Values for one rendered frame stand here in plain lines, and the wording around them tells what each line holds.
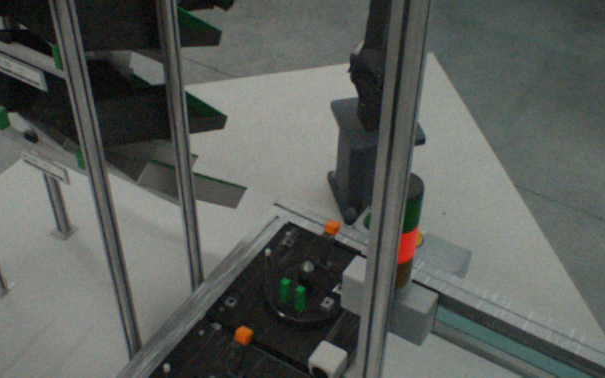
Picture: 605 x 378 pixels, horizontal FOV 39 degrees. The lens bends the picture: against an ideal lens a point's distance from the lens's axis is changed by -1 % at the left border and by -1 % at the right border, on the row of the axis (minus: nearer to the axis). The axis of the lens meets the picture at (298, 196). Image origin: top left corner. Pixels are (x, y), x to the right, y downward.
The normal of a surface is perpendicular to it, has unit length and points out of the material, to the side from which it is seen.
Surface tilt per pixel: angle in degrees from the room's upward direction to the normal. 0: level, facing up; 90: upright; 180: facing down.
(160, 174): 90
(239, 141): 0
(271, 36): 0
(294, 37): 1
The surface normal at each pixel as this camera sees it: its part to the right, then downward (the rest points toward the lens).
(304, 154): 0.01, -0.71
